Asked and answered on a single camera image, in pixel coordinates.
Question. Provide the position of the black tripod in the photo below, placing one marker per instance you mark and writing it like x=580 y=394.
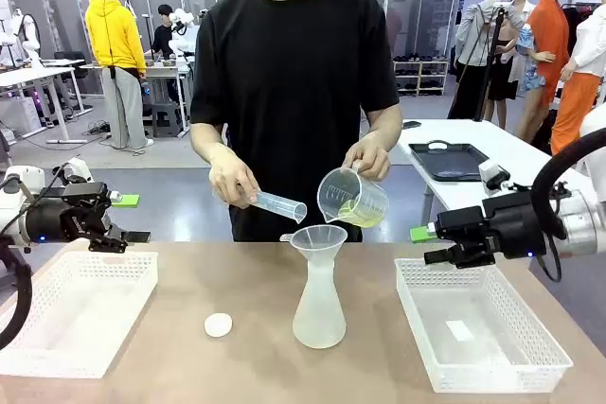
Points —
x=492 y=54

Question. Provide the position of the person in yellow hoodie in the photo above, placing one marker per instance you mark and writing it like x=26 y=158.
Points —
x=116 y=44

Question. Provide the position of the mannequin in orange trousers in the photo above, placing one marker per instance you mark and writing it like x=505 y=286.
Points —
x=580 y=92

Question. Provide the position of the clear plastic graduated cylinder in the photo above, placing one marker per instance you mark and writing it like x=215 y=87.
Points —
x=279 y=205

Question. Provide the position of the mannequin in orange dress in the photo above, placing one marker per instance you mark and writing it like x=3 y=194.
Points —
x=549 y=44

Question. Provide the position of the white perforated plastic basket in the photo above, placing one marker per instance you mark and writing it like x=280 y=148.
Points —
x=71 y=314
x=478 y=361

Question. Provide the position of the grey step stool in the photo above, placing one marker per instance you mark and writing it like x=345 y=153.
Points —
x=166 y=120

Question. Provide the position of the translucent plastic funnel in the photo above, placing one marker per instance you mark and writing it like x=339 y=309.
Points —
x=318 y=240

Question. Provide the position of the translucent plastic conical flask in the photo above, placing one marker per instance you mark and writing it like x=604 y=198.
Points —
x=319 y=319

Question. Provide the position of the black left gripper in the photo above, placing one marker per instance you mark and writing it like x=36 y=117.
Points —
x=61 y=219

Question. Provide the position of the black smartphone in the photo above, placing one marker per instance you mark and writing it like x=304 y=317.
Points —
x=411 y=124

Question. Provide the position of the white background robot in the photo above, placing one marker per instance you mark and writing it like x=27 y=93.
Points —
x=184 y=32
x=23 y=37

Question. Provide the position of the figure in blue floral dress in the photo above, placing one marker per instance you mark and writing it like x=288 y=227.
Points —
x=528 y=58

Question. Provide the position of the dark-haired seated person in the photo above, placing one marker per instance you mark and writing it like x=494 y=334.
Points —
x=162 y=37

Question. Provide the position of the mannequin in grey shirt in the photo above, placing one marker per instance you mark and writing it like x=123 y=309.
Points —
x=478 y=30

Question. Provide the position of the white round flask cap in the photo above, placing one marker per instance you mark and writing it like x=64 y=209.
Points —
x=218 y=325

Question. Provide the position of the person's left forearm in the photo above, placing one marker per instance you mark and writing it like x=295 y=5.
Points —
x=386 y=125

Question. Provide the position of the white side table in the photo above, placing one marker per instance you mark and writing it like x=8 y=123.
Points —
x=516 y=153

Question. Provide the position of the black plastic tray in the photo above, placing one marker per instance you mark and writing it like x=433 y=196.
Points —
x=450 y=160

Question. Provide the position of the person's left hand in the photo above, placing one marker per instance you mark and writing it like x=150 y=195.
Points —
x=374 y=158

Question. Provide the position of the shoe rack shelf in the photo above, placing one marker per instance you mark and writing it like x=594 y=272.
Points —
x=421 y=77

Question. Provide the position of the person's right hand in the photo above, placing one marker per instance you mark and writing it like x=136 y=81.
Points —
x=232 y=177

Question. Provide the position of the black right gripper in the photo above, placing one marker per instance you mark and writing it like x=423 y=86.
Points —
x=506 y=226

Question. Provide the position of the clear plastic measuring beaker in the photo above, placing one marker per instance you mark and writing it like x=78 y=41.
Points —
x=360 y=200

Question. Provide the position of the person in black t-shirt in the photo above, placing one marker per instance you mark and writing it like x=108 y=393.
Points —
x=293 y=68

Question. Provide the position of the person's right forearm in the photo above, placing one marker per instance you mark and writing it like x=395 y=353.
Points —
x=208 y=141

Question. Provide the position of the workbench with white frame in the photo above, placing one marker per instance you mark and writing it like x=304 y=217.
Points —
x=163 y=70

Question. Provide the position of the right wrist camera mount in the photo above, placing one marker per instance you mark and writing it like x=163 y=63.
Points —
x=493 y=177

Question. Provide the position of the white long desk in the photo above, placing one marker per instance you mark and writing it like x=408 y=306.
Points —
x=33 y=75

